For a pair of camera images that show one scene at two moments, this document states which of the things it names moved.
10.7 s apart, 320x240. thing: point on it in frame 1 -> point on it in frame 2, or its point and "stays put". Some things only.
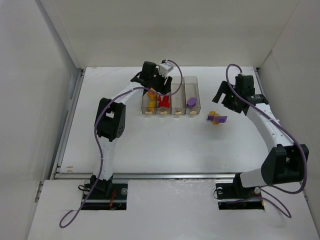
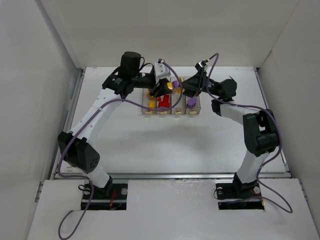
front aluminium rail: (88, 176) stays put
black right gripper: (227, 95) -> (200, 81)
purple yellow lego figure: (216, 118) -> (175, 84)
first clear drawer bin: (149, 103) stays put
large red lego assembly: (164, 103) stays put
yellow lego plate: (151, 104) stays put
